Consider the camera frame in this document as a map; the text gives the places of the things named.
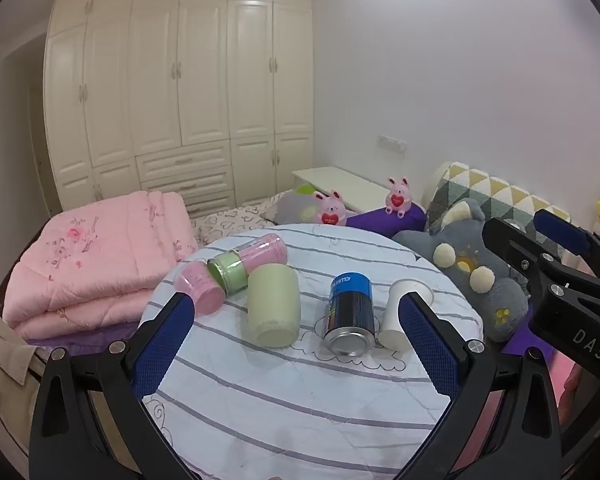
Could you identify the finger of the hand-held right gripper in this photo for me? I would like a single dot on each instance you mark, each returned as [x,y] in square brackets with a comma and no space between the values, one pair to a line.
[522,250]
[562,235]

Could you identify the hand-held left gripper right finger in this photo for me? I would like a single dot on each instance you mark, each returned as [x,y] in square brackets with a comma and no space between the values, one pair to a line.
[430,347]

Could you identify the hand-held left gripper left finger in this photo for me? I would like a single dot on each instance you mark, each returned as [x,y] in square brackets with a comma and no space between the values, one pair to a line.
[161,347]

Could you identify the white cup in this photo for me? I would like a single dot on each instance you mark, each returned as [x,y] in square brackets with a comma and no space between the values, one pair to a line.
[392,317]

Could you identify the small pink cup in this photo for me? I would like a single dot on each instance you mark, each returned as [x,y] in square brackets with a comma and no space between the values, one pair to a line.
[200,287]

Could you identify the small green cup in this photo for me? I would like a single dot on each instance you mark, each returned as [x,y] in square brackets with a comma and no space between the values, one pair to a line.
[227,272]

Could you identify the large light green cup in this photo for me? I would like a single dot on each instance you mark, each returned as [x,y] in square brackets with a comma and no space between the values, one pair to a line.
[274,305]

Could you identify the grey plush toy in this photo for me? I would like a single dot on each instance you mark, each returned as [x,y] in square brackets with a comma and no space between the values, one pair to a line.
[460,240]

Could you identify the purple sheet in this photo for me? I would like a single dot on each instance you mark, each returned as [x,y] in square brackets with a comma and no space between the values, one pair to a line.
[90,335]

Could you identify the triangle patterned cushion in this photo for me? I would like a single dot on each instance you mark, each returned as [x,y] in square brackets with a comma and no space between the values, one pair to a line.
[485,187]

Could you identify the blue metal can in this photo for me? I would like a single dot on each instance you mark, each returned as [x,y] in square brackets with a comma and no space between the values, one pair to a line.
[349,310]

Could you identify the folded pink quilt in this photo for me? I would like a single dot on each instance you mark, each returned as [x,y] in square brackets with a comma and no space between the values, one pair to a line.
[95,265]

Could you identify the pink rabbit plush toy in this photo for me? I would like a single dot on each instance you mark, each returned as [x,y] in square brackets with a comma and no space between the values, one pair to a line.
[399,197]
[331,208]

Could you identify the purple pillow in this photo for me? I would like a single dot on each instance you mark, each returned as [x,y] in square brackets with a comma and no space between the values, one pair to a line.
[375,220]

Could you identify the heart patterned bedsheet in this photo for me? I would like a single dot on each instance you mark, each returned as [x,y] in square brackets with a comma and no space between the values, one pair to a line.
[225,222]

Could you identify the pink bottle green lid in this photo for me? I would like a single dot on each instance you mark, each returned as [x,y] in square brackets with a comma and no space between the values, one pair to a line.
[266,251]

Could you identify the beige jacket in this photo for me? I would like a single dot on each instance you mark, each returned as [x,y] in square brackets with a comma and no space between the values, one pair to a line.
[5,365]

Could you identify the white bedside table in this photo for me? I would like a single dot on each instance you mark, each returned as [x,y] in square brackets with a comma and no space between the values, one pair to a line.
[337,182]

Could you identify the grey pillow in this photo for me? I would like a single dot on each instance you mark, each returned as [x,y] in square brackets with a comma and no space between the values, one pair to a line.
[292,205]

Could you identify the cream white wardrobe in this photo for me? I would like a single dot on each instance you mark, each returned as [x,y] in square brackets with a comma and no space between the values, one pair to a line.
[180,85]

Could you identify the white wall socket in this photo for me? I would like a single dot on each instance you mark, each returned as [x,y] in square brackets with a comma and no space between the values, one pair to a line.
[392,143]

